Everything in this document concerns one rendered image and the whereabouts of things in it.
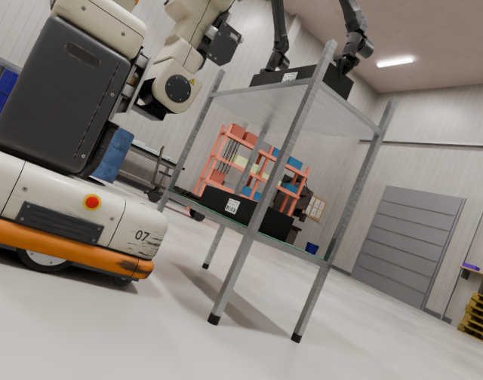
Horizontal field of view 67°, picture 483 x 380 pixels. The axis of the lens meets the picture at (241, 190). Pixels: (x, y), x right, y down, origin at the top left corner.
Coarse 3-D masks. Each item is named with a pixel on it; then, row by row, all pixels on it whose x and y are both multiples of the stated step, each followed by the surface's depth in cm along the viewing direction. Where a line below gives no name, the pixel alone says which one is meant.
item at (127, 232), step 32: (0, 160) 95; (0, 192) 95; (32, 192) 99; (64, 192) 104; (96, 192) 110; (128, 192) 156; (0, 224) 96; (32, 224) 100; (64, 224) 105; (96, 224) 110; (128, 224) 115; (160, 224) 121; (64, 256) 107; (96, 256) 111; (128, 256) 117
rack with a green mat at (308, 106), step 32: (320, 64) 132; (224, 96) 190; (256, 96) 169; (288, 96) 152; (320, 96) 139; (192, 128) 205; (288, 128) 198; (320, 128) 175; (352, 128) 157; (384, 128) 153; (352, 192) 152; (224, 224) 141; (256, 224) 127; (224, 288) 126; (320, 288) 149
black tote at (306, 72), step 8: (272, 72) 184; (280, 72) 179; (288, 72) 173; (296, 72) 168; (304, 72) 163; (312, 72) 158; (328, 72) 152; (336, 72) 155; (256, 80) 195; (264, 80) 188; (272, 80) 182; (280, 80) 176; (288, 80) 171; (328, 80) 153; (336, 80) 155; (344, 80) 158; (336, 88) 156; (344, 88) 159; (344, 96) 160
